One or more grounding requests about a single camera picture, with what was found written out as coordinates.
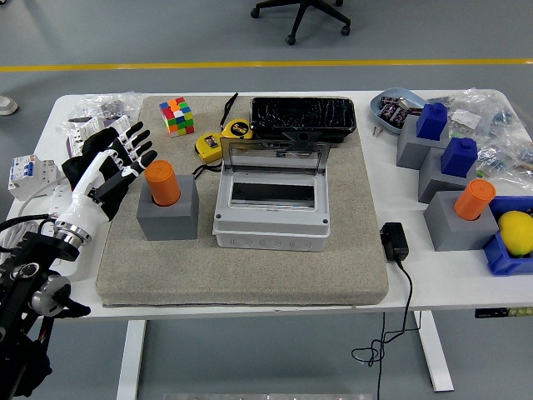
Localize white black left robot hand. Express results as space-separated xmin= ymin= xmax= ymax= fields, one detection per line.
xmin=53 ymin=121 xmax=159 ymax=239

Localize orange cylinder battery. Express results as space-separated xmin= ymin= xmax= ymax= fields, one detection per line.
xmin=144 ymin=160 xmax=182 ymax=208
xmin=453 ymin=178 xmax=497 ymax=222

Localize grey block with round hole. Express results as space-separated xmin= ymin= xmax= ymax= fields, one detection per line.
xmin=136 ymin=173 xmax=200 ymax=242
xmin=423 ymin=190 xmax=500 ymax=253

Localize grey electrical junction box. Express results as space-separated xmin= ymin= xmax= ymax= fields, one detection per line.
xmin=212 ymin=160 xmax=332 ymax=253

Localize smoky transparent box lid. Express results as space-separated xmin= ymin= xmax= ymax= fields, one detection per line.
xmin=219 ymin=137 xmax=332 ymax=178

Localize black cloth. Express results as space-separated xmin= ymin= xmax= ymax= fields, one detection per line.
xmin=61 ymin=127 xmax=126 ymax=197

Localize white circuit breaker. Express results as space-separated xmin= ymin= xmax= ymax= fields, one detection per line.
xmin=7 ymin=153 xmax=62 ymax=202

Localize white purple device package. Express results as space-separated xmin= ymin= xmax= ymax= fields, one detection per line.
xmin=65 ymin=114 xmax=135 ymax=153

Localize clear bags of screws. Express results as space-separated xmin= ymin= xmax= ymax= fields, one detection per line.
xmin=57 ymin=91 xmax=142 ymax=138

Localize white shoe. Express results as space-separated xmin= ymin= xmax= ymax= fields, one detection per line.
xmin=0 ymin=94 xmax=20 ymax=117

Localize large colourful puzzle cube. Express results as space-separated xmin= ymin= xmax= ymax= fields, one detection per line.
xmin=158 ymin=97 xmax=196 ymax=138

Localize yellow tape measure black label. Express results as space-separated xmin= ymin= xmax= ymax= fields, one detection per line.
xmin=190 ymin=132 xmax=231 ymax=183

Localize yellow tape measure marked 5m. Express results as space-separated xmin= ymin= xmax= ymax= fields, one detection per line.
xmin=219 ymin=92 xmax=254 ymax=141

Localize white table leg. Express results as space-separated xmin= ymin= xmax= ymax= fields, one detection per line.
xmin=413 ymin=310 xmax=455 ymax=393
xmin=116 ymin=319 xmax=147 ymax=400

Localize grey-brown mat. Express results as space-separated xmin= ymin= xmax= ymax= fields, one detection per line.
xmin=95 ymin=94 xmax=391 ymax=308

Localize black plastic tray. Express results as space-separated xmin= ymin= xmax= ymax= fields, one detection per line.
xmin=248 ymin=97 xmax=357 ymax=145

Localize pale blue dish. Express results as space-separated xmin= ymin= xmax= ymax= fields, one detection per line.
xmin=369 ymin=87 xmax=428 ymax=137

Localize black power adapter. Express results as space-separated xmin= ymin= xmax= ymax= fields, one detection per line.
xmin=380 ymin=222 xmax=411 ymax=263

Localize grey block holder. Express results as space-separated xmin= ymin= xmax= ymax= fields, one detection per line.
xmin=417 ymin=147 xmax=478 ymax=205
xmin=396 ymin=114 xmax=451 ymax=170

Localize blue plastic block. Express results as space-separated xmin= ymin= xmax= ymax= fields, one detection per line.
xmin=440 ymin=137 xmax=478 ymax=179
xmin=416 ymin=102 xmax=449 ymax=141

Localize clear bags of small parts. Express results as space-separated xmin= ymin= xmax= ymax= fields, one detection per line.
xmin=428 ymin=87 xmax=533 ymax=180

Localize blue storage bin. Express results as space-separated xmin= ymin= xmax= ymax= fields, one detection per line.
xmin=482 ymin=195 xmax=533 ymax=277

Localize black table control panel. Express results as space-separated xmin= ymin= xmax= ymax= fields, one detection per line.
xmin=474 ymin=307 xmax=533 ymax=320

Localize yellow lemon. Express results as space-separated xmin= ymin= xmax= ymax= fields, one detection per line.
xmin=498 ymin=210 xmax=533 ymax=258

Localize white power cable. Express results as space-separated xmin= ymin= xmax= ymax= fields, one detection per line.
xmin=0 ymin=174 xmax=67 ymax=251

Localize black adapter cord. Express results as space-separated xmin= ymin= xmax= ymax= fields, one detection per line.
xmin=351 ymin=257 xmax=414 ymax=400

